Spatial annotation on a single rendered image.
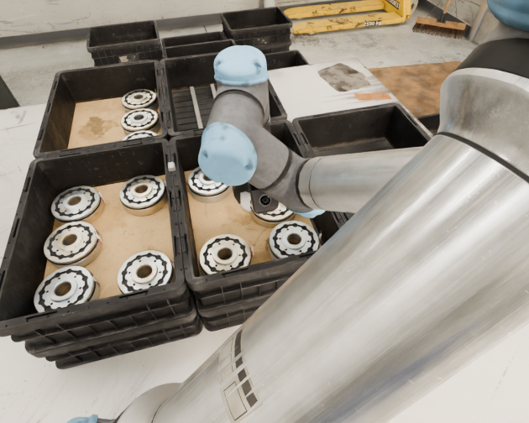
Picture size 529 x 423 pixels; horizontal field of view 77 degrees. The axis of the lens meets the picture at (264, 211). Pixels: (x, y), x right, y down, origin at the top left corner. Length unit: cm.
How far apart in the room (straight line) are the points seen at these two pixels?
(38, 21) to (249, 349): 398
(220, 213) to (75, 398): 46
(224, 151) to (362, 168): 16
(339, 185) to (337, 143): 56
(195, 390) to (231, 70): 38
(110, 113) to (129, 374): 75
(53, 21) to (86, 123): 295
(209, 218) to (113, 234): 21
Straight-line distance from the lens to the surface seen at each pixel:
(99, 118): 115
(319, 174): 43
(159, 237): 76
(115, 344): 75
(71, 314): 61
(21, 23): 411
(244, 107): 45
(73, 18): 401
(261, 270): 56
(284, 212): 73
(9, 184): 127
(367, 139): 100
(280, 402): 18
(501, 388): 87
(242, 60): 49
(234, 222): 75
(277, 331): 17
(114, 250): 77
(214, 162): 42
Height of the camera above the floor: 142
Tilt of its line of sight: 50 degrees down
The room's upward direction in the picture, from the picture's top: straight up
